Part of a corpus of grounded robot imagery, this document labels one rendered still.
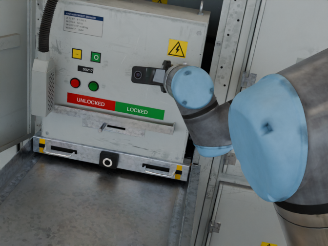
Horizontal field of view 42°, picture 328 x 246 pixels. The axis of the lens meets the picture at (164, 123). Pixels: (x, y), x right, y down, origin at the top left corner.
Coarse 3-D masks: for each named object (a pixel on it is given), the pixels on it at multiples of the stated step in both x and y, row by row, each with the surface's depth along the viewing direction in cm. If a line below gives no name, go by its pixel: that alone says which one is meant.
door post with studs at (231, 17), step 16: (224, 0) 132; (240, 0) 131; (224, 16) 134; (240, 16) 133; (224, 32) 136; (224, 48) 138; (224, 64) 140; (224, 80) 142; (224, 96) 144; (208, 160) 155; (192, 240) 171
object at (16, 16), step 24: (0, 0) 130; (24, 0) 139; (0, 24) 133; (24, 24) 143; (0, 48) 134; (24, 48) 146; (0, 72) 140; (24, 72) 150; (0, 96) 143; (24, 96) 154; (0, 120) 146; (24, 120) 158; (0, 144) 150
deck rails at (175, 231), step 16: (32, 144) 145; (16, 160) 134; (32, 160) 144; (192, 160) 145; (0, 176) 125; (16, 176) 134; (0, 192) 125; (176, 208) 130; (176, 224) 123; (176, 240) 117
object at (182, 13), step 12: (72, 0) 124; (96, 0) 130; (108, 0) 133; (120, 0) 136; (132, 0) 139; (144, 0) 142; (132, 12) 123; (144, 12) 122; (156, 12) 127; (168, 12) 129; (180, 12) 132; (192, 12) 135; (204, 12) 138; (204, 24) 121
